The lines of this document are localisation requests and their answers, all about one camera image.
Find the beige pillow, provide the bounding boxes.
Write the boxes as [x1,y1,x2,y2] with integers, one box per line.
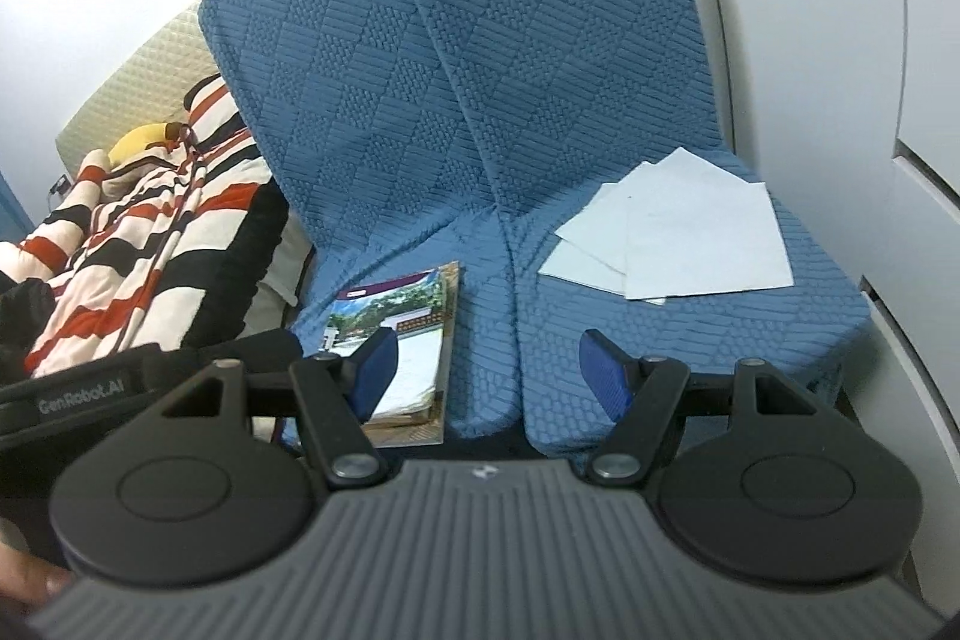
[251,224,317,313]

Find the cream quilted headboard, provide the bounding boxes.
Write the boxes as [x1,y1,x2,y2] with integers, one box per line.
[56,6,226,191]

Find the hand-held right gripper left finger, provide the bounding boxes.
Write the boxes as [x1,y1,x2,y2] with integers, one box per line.
[157,329,398,485]

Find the yellow plush toy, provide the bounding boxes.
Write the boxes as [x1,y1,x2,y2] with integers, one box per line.
[109,120,190,170]

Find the person's left hand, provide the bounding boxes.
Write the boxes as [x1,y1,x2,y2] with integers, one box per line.
[0,551,74,612]

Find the blue textured floor chair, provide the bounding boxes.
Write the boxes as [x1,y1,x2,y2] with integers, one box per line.
[196,0,522,442]
[371,0,872,457]

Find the brown cover book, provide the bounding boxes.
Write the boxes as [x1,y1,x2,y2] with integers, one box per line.
[364,261,462,446]

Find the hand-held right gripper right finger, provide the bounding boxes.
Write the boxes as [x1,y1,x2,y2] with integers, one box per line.
[581,329,815,487]

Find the landscape photo cover booklet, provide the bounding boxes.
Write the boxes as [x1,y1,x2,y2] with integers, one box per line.
[321,272,449,420]

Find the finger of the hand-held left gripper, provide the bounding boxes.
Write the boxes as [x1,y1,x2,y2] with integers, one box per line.
[196,329,305,378]

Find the red black white striped blanket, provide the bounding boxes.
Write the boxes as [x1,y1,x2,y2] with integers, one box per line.
[0,72,291,386]

